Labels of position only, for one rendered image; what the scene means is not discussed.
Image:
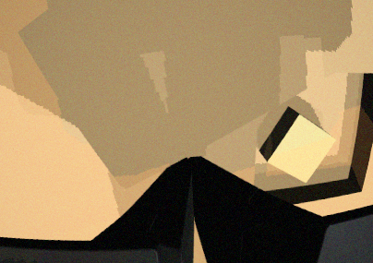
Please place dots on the yellow block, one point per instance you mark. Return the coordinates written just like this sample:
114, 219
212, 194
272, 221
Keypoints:
296, 145

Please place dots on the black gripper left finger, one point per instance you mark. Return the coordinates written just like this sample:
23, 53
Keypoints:
158, 228

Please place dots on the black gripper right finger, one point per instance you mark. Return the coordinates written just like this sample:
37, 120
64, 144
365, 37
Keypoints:
240, 223

